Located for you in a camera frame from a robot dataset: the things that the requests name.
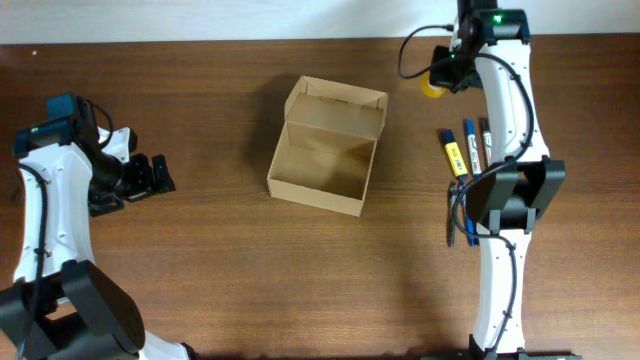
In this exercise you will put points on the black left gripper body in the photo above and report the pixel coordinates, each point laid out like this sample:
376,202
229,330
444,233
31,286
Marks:
137,176

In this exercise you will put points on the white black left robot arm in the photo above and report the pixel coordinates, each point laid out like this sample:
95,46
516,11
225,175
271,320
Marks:
61,305

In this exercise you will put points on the yellow highlighter black cap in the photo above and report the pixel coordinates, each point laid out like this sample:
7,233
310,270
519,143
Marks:
454,155

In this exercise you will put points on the blue cap whiteboard marker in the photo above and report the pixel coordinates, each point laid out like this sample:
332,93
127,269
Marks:
472,147

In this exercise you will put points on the brown cardboard box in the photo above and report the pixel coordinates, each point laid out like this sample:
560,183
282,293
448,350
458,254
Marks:
325,152

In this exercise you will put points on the yellow tape roll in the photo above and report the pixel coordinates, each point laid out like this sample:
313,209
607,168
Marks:
431,91

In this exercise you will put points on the blue clear ballpoint pen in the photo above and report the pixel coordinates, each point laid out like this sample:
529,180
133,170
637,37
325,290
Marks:
469,226

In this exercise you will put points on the black clear ballpoint pen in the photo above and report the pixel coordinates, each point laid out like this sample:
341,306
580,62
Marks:
451,227

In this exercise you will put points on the black cap whiteboard marker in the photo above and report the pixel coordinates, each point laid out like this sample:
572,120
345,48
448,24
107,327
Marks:
487,139

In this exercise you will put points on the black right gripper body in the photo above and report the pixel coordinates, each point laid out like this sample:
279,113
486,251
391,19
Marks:
452,69

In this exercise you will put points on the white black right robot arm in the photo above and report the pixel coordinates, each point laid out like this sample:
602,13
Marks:
490,50

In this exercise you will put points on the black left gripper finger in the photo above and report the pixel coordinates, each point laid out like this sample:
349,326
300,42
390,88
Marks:
163,181
104,206

